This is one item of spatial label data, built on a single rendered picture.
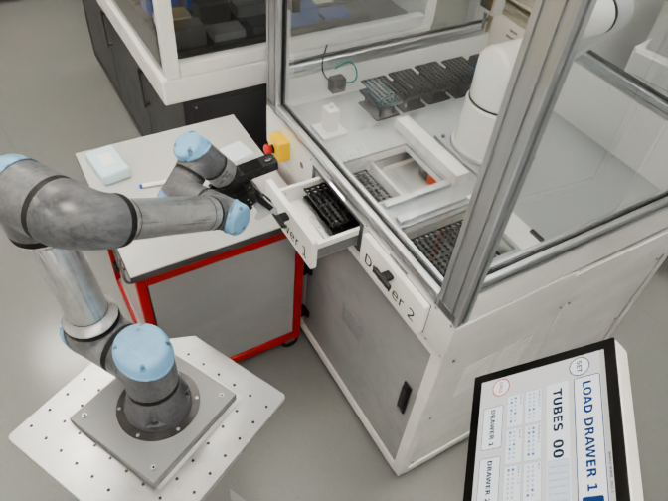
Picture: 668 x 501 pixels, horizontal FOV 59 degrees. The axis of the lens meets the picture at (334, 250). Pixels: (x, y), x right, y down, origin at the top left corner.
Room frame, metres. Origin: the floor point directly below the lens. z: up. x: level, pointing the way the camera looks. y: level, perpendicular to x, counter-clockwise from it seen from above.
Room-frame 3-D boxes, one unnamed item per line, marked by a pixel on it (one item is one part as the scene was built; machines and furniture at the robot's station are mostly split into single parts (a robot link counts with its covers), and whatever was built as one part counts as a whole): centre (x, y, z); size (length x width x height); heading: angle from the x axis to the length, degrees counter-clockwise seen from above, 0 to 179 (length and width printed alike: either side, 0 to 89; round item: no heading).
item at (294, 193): (1.33, -0.04, 0.86); 0.40 x 0.26 x 0.06; 125
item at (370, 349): (1.53, -0.41, 0.40); 1.03 x 0.95 x 0.80; 35
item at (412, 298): (1.04, -0.16, 0.87); 0.29 x 0.02 x 0.11; 35
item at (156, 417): (0.66, 0.37, 0.83); 0.15 x 0.15 x 0.10
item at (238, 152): (1.62, 0.39, 0.77); 0.13 x 0.09 x 0.02; 138
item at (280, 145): (1.56, 0.22, 0.88); 0.07 x 0.05 x 0.07; 35
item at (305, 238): (1.21, 0.13, 0.87); 0.29 x 0.02 x 0.11; 35
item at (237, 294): (1.46, 0.50, 0.38); 0.62 x 0.58 x 0.76; 35
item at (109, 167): (1.48, 0.77, 0.78); 0.15 x 0.10 x 0.04; 42
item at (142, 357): (0.67, 0.38, 0.95); 0.13 x 0.12 x 0.14; 63
